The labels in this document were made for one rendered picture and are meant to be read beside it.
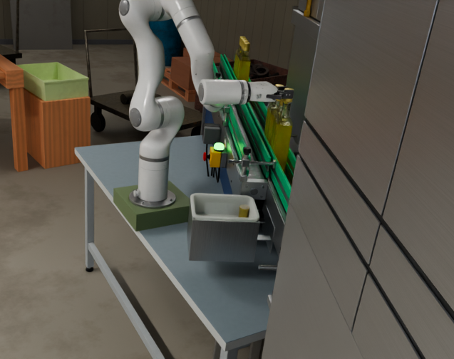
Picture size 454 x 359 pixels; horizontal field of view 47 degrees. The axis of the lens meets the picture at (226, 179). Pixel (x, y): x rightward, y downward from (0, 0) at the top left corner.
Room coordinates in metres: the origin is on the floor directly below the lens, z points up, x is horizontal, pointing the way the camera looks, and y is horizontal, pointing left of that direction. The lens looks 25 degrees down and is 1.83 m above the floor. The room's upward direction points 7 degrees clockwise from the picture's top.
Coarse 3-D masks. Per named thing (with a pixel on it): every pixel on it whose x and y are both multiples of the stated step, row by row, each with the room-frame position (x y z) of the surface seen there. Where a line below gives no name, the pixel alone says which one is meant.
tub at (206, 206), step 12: (192, 204) 1.55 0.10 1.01; (204, 204) 1.63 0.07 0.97; (216, 204) 1.64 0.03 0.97; (228, 204) 1.65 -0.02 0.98; (240, 204) 1.65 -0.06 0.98; (252, 204) 1.61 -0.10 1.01; (192, 216) 1.49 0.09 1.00; (204, 216) 1.48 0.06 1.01; (216, 216) 1.62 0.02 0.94; (228, 216) 1.63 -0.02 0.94; (252, 216) 1.57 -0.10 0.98
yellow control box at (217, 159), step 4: (212, 148) 2.12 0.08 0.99; (224, 148) 2.14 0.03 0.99; (212, 152) 2.08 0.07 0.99; (216, 152) 2.08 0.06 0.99; (220, 152) 2.09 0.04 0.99; (224, 152) 2.09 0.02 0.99; (212, 156) 2.08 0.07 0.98; (216, 156) 2.08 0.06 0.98; (220, 156) 2.08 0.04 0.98; (224, 156) 2.09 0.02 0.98; (212, 160) 2.08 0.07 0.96; (216, 160) 2.08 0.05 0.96; (220, 160) 2.09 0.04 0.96; (224, 160) 2.09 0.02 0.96; (212, 164) 2.08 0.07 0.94; (216, 164) 2.08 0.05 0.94; (220, 164) 2.09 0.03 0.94; (224, 164) 2.09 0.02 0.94
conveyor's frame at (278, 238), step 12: (204, 108) 3.38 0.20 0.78; (216, 120) 2.59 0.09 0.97; (228, 132) 2.20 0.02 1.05; (228, 144) 2.09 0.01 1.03; (228, 156) 2.06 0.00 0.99; (228, 168) 2.02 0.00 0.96; (240, 168) 1.82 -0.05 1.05; (276, 192) 1.64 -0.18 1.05; (264, 204) 1.70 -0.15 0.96; (276, 204) 1.55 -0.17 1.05; (276, 216) 1.53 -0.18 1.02; (276, 228) 1.51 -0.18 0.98; (276, 240) 1.48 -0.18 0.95
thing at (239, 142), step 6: (216, 72) 2.96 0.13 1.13; (228, 114) 2.34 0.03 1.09; (228, 120) 2.29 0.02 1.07; (234, 120) 2.12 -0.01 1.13; (234, 126) 2.10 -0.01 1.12; (234, 132) 2.10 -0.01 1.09; (240, 132) 1.97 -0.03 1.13; (234, 138) 2.06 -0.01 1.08; (240, 138) 1.93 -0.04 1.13; (234, 144) 2.04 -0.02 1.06; (240, 144) 1.91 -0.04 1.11; (240, 150) 1.91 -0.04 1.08; (240, 156) 1.88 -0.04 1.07
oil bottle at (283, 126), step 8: (280, 120) 1.82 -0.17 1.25; (288, 120) 1.82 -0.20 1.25; (280, 128) 1.81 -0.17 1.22; (288, 128) 1.82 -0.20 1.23; (280, 136) 1.81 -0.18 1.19; (288, 136) 1.82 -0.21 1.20; (272, 144) 1.85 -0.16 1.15; (280, 144) 1.82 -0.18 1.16; (288, 144) 1.82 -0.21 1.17; (280, 152) 1.82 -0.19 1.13; (280, 160) 1.82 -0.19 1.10
